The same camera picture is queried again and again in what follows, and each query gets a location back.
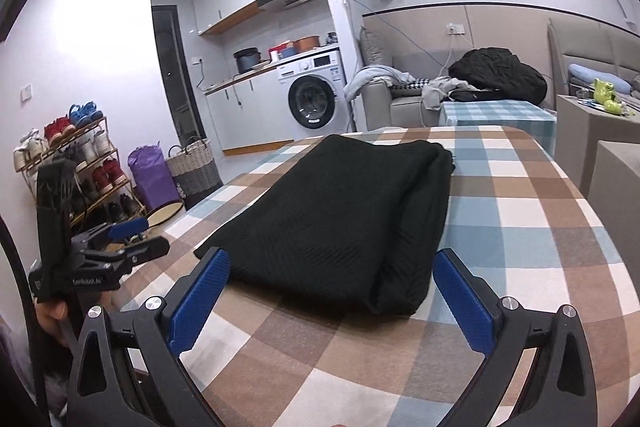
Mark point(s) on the beige upholstered bed headboard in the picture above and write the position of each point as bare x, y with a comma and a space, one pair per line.
590, 47

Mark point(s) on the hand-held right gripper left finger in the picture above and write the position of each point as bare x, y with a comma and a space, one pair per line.
200, 297

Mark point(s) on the grey garment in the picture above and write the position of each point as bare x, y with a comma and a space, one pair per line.
440, 93

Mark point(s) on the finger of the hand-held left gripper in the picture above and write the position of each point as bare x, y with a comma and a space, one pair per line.
125, 229
140, 252

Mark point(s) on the group of assorted shoes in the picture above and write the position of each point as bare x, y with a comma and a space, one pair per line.
85, 152

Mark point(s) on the light blue pillow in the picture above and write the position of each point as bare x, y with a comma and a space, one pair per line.
592, 74

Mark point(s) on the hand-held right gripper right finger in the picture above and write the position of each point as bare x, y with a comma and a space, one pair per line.
465, 302

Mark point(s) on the woven laundry basket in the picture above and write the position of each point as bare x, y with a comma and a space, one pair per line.
195, 172

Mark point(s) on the red container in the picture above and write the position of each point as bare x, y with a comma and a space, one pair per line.
280, 53

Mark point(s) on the orange cooking pot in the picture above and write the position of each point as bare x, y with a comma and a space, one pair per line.
306, 44

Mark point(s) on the brown blue plaid tablecloth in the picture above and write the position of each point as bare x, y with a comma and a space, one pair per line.
500, 217

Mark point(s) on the black knit sweater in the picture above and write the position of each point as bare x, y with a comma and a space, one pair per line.
340, 217

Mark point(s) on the cream round bin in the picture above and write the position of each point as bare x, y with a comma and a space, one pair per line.
165, 214

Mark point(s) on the houndstooth cushion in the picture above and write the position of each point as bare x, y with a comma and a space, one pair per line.
412, 84

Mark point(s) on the white light switch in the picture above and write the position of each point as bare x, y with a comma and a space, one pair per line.
27, 92

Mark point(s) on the green plush toy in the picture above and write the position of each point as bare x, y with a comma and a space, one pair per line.
606, 94

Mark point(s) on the white wall socket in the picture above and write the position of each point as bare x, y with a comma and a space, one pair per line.
456, 28

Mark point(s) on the wooden shoe rack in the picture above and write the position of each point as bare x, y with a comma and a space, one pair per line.
112, 157

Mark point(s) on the person's left hand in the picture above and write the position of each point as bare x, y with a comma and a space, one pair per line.
50, 319

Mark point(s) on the grey sofa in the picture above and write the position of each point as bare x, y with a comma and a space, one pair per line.
385, 107

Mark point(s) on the black puffy jacket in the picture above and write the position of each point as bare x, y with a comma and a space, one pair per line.
500, 74

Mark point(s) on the purple plastic bag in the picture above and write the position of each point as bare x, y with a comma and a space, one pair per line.
152, 177

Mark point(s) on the beige bedside cabinet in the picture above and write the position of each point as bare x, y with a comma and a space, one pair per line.
617, 187
585, 142

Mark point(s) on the white washing machine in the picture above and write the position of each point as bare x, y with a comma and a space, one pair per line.
310, 102

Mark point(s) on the light blue garment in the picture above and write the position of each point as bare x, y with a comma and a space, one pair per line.
372, 79

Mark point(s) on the white base cabinets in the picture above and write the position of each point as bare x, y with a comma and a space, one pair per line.
245, 117

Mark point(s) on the dark glass door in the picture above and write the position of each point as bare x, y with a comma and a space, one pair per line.
175, 72

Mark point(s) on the black cooking pot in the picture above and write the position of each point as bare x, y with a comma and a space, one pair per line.
246, 61

